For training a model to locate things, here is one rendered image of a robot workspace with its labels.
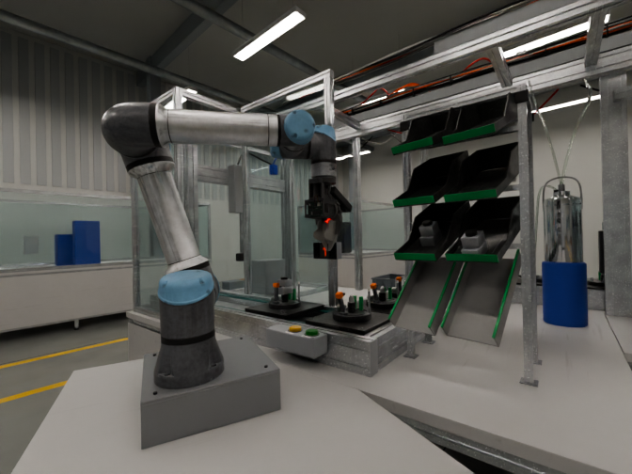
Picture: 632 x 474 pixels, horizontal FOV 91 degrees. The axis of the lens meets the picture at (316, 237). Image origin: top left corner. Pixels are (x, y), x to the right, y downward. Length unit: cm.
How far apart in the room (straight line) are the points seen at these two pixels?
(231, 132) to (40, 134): 835
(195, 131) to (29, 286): 508
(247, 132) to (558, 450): 89
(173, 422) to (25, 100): 873
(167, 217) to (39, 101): 843
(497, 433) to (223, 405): 56
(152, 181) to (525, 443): 99
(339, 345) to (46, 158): 840
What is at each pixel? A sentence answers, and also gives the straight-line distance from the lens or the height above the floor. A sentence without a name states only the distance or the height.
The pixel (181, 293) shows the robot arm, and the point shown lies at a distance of 74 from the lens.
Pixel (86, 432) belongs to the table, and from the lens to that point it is 92.
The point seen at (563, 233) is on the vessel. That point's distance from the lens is 170.
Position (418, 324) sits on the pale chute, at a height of 100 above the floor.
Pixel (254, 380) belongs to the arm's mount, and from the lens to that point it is 79.
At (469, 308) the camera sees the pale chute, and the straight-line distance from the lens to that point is 98.
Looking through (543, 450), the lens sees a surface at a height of 86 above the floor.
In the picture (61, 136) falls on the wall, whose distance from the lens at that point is 912.
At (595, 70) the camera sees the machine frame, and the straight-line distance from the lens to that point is 214.
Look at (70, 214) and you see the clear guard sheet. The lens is 580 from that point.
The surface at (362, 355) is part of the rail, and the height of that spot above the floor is 92.
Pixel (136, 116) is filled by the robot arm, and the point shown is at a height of 152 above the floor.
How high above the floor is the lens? 126
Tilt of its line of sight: level
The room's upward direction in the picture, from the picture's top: 1 degrees counter-clockwise
